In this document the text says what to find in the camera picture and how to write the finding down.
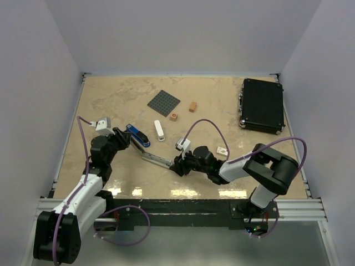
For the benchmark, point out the white staple box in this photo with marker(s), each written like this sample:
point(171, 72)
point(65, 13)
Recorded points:
point(222, 151)

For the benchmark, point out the plain wooden block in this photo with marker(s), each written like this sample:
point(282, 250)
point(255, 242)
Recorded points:
point(192, 106)

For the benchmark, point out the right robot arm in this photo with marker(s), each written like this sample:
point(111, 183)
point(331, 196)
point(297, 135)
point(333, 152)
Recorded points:
point(273, 170)

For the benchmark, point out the wooden letter cube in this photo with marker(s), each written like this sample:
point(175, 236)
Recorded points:
point(173, 117)

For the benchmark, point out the black base frame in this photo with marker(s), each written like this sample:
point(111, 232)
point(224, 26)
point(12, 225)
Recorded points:
point(234, 214)

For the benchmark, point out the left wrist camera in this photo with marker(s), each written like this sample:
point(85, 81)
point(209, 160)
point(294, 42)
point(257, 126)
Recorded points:
point(102, 126)

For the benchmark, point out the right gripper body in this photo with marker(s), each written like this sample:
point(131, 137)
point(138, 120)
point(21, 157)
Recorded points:
point(188, 163)

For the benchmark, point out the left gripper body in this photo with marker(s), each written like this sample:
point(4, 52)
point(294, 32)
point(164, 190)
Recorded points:
point(116, 142)

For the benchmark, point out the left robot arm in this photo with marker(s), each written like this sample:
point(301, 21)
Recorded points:
point(58, 234)

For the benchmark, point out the white stapler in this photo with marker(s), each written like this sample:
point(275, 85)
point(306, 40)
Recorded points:
point(159, 130)

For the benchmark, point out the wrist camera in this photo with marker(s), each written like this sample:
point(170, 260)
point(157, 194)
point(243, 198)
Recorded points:
point(102, 126)
point(183, 145)

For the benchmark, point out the aluminium rail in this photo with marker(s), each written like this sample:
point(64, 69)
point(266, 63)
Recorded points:
point(289, 209)

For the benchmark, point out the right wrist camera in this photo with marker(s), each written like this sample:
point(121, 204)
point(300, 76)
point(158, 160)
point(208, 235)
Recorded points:
point(183, 145)

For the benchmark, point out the grey studded baseplate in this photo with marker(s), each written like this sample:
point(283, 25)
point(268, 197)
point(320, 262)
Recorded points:
point(163, 103)

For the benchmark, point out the black case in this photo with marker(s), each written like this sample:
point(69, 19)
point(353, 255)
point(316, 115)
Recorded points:
point(261, 106)

